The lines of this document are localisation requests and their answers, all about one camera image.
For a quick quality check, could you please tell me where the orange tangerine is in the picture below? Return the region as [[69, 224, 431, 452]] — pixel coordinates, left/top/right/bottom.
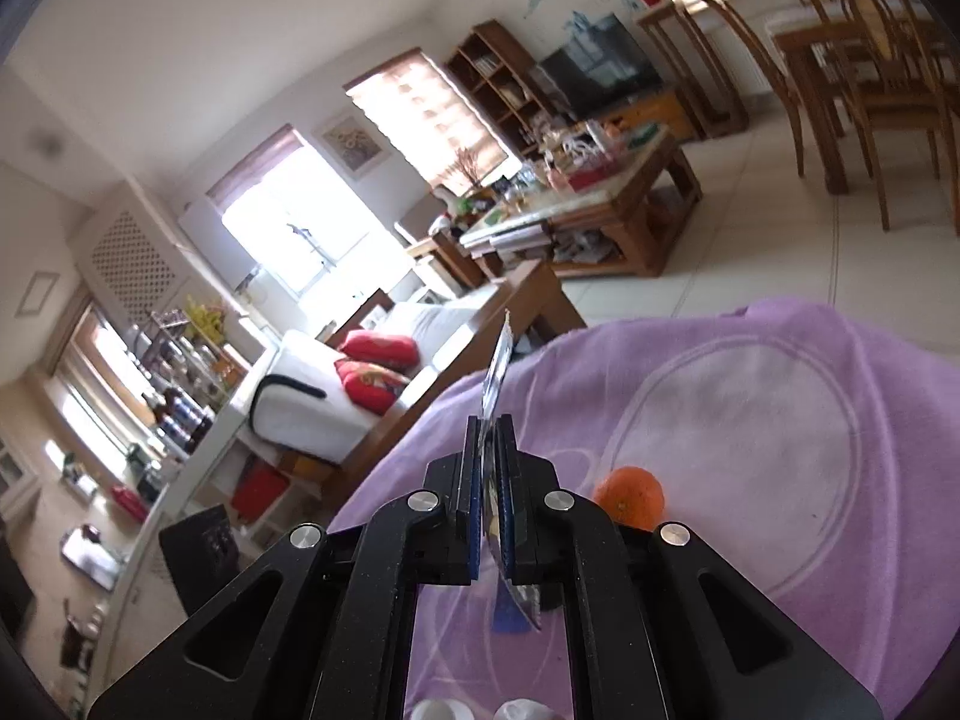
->
[[592, 466, 665, 532]]

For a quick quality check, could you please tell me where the purple tablecloth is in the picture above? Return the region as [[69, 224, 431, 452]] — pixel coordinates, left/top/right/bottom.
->
[[332, 299, 958, 718]]

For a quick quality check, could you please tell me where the red cushion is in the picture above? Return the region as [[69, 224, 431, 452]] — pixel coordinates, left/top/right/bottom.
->
[[338, 330, 420, 372], [335, 358, 410, 416]]

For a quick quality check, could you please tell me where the wooden coffee table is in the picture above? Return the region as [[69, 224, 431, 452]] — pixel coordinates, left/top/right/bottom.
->
[[460, 127, 703, 278]]

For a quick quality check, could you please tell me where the wooden tv cabinet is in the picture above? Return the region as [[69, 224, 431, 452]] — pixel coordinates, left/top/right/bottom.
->
[[599, 86, 703, 142]]

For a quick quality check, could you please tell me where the tall wooden plant stand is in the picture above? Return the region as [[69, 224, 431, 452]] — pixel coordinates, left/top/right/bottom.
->
[[638, 4, 750, 138]]

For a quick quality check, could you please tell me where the wooden bookshelf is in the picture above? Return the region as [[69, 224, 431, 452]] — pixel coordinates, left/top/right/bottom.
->
[[444, 20, 558, 160]]

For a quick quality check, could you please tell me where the black television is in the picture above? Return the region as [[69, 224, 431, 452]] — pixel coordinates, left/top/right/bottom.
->
[[530, 15, 664, 121]]

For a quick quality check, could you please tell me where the wooden dining chair far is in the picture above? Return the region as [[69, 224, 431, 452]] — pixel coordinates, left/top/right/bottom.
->
[[701, 0, 805, 177]]

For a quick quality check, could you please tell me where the wooden dining chair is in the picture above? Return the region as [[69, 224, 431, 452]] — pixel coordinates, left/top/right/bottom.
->
[[809, 0, 958, 229], [701, 0, 805, 177]]

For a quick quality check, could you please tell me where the wooden dining chair near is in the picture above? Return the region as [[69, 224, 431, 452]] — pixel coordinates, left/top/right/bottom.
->
[[809, 0, 958, 229]]

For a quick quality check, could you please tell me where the wooden dining table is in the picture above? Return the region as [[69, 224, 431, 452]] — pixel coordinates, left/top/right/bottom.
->
[[768, 5, 958, 195]]

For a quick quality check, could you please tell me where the small framed wall picture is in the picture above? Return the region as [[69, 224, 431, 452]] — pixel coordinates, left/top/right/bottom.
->
[[314, 110, 389, 181]]

